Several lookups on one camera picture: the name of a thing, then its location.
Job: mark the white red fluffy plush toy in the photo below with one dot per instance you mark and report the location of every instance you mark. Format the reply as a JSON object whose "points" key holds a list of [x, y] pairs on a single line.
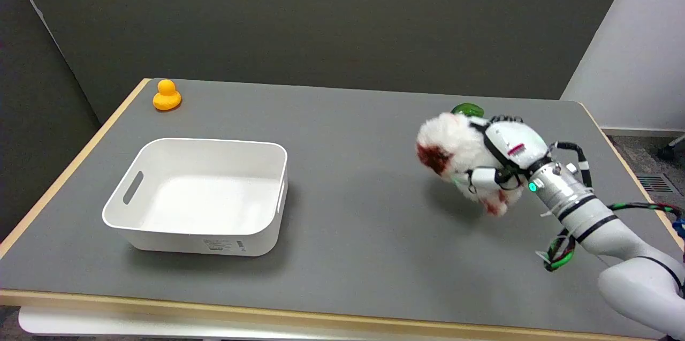
{"points": [[454, 151]]}

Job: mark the white plastic storage box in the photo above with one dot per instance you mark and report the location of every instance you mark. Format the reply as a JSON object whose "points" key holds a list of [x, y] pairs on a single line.
{"points": [[200, 196]]}

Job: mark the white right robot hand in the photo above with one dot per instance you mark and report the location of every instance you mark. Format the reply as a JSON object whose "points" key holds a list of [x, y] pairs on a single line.
{"points": [[515, 145]]}

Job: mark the orange rubber duck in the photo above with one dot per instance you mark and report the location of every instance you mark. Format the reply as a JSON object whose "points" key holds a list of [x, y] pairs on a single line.
{"points": [[166, 96]]}

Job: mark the black chair caster wheel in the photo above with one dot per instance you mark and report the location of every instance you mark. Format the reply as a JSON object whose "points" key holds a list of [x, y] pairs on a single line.
{"points": [[669, 151]]}

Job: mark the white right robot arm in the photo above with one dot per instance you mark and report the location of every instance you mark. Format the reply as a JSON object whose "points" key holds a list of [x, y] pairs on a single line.
{"points": [[599, 228]]}

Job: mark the black floor vent grille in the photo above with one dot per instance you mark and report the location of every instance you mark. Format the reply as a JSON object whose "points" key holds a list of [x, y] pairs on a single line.
{"points": [[655, 184]]}

